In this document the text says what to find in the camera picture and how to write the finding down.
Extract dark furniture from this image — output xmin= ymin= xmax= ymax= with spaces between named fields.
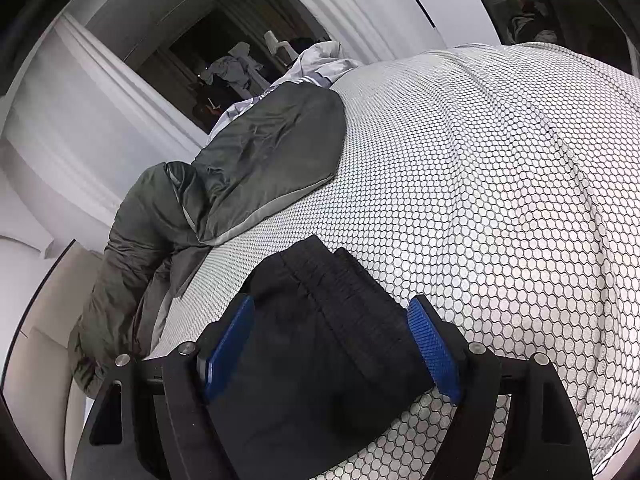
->
xmin=460 ymin=0 xmax=640 ymax=78

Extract dark green padded jacket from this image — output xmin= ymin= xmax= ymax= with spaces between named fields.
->
xmin=67 ymin=161 xmax=211 ymax=398

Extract grey garment pile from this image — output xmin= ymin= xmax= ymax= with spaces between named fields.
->
xmin=200 ymin=54 xmax=263 ymax=101

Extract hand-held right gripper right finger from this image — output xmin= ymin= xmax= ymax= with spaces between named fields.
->
xmin=406 ymin=294 xmax=596 ymax=480

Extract black pants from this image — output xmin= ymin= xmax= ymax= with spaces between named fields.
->
xmin=207 ymin=234 xmax=441 ymax=480

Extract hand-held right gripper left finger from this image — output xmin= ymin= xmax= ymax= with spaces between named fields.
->
xmin=70 ymin=294 xmax=257 ymax=480

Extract white hexagon patterned bedspread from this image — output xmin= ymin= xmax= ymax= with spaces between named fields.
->
xmin=142 ymin=42 xmax=640 ymax=480

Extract beige padded headboard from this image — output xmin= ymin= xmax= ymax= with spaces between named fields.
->
xmin=0 ymin=237 xmax=108 ymax=480

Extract white grey garment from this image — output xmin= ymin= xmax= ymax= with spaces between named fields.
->
xmin=207 ymin=40 xmax=363 ymax=136

